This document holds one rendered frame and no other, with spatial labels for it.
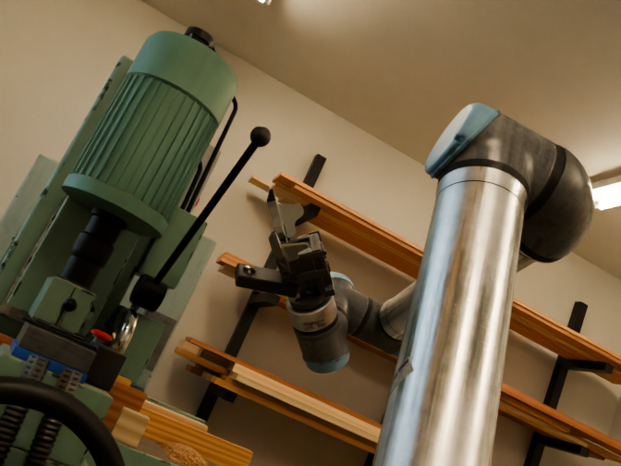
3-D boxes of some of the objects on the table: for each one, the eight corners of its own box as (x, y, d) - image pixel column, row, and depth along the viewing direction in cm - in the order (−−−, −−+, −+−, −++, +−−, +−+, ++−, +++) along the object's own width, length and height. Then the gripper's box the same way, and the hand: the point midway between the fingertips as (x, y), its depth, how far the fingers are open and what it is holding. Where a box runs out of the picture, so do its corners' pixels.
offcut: (109, 436, 87) (123, 408, 88) (109, 434, 90) (123, 405, 91) (136, 447, 88) (150, 419, 89) (135, 444, 91) (149, 416, 92)
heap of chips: (171, 459, 92) (177, 447, 92) (156, 444, 101) (162, 432, 101) (213, 475, 94) (218, 463, 95) (194, 459, 103) (200, 447, 104)
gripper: (329, 260, 125) (304, 174, 115) (341, 324, 109) (313, 229, 98) (286, 271, 126) (259, 185, 116) (292, 336, 109) (260, 243, 99)
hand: (267, 209), depth 107 cm, fingers open, 14 cm apart
